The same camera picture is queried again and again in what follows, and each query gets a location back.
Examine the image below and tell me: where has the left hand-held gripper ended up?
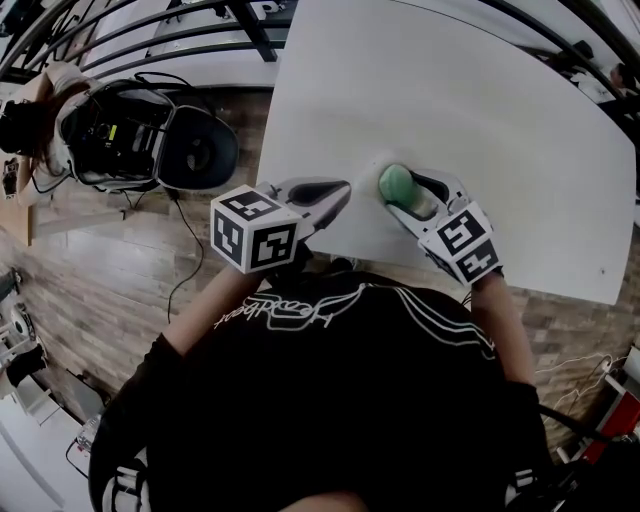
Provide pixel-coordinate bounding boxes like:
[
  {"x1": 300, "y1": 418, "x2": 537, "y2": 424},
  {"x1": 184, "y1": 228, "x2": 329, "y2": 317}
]
[{"x1": 209, "y1": 176, "x2": 353, "y2": 275}]

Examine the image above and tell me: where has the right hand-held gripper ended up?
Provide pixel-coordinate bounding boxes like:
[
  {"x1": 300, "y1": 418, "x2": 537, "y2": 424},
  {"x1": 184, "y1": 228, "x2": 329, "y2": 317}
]
[{"x1": 383, "y1": 168, "x2": 504, "y2": 289}]

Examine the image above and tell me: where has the green round object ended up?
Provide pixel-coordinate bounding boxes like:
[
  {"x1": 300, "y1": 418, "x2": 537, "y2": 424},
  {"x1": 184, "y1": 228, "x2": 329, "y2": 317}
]
[{"x1": 377, "y1": 163, "x2": 420, "y2": 207}]

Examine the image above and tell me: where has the person's right forearm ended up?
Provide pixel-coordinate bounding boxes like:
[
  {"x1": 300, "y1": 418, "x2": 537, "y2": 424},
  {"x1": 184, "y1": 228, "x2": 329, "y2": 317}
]
[{"x1": 469, "y1": 273, "x2": 536, "y2": 387}]

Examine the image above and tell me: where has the person's left forearm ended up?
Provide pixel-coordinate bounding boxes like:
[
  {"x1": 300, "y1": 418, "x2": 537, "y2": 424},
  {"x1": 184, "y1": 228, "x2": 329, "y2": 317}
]
[{"x1": 164, "y1": 263, "x2": 261, "y2": 351}]

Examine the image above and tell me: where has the white table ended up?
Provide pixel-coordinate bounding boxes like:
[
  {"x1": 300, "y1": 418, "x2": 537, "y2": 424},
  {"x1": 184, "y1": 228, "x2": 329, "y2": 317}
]
[{"x1": 256, "y1": 0, "x2": 637, "y2": 306}]

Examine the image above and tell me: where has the open black equipment case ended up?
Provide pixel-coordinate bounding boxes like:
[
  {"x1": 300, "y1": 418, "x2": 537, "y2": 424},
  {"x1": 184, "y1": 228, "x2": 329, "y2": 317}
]
[{"x1": 58, "y1": 73, "x2": 240, "y2": 195}]

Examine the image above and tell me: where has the black metal railing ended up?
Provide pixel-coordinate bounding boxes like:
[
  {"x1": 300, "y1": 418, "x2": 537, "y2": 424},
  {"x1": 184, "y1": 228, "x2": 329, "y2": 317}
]
[{"x1": 0, "y1": 0, "x2": 640, "y2": 131}]

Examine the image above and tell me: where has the person's black shirt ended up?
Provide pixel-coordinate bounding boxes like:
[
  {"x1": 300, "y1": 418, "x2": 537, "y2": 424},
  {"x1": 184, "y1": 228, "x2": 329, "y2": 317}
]
[{"x1": 87, "y1": 269, "x2": 557, "y2": 512}]

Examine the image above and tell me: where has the red cabinet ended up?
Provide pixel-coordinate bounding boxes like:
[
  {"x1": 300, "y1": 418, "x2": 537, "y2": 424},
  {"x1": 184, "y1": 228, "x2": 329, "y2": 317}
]
[{"x1": 579, "y1": 389, "x2": 640, "y2": 464}]

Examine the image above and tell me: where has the wooden desk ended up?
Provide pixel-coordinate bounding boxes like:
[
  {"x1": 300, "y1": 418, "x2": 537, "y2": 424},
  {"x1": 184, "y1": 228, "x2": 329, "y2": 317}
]
[{"x1": 0, "y1": 149, "x2": 40, "y2": 247}]

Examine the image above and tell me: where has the person's head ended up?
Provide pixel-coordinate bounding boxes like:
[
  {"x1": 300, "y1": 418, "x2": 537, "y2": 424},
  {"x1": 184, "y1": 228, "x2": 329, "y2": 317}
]
[{"x1": 287, "y1": 489, "x2": 381, "y2": 512}]

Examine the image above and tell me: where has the black power cable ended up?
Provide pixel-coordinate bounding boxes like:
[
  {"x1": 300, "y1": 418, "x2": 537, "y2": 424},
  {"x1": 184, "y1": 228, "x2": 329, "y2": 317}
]
[{"x1": 166, "y1": 187, "x2": 207, "y2": 324}]

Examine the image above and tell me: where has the thick black cable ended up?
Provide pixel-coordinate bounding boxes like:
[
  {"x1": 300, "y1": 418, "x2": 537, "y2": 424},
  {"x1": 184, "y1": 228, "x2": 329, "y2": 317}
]
[{"x1": 538, "y1": 403, "x2": 614, "y2": 444}]

